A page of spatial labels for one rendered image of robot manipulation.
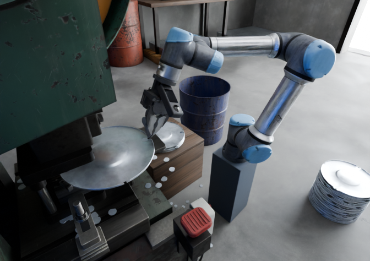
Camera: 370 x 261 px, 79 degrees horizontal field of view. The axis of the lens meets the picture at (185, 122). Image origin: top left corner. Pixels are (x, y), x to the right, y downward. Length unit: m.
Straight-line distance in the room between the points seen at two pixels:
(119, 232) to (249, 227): 1.00
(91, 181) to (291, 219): 1.26
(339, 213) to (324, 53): 1.05
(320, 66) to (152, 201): 0.72
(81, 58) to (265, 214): 1.42
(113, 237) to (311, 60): 0.79
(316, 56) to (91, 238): 0.84
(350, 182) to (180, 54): 1.28
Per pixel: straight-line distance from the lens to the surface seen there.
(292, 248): 1.54
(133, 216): 0.69
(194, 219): 0.60
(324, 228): 1.69
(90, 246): 0.64
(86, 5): 0.40
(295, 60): 0.91
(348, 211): 1.69
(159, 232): 0.73
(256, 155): 1.00
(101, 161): 0.74
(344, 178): 1.66
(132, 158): 0.73
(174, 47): 0.70
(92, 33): 0.40
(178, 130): 1.50
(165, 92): 0.70
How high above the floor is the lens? 1.27
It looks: 34 degrees down
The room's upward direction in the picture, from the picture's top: straight up
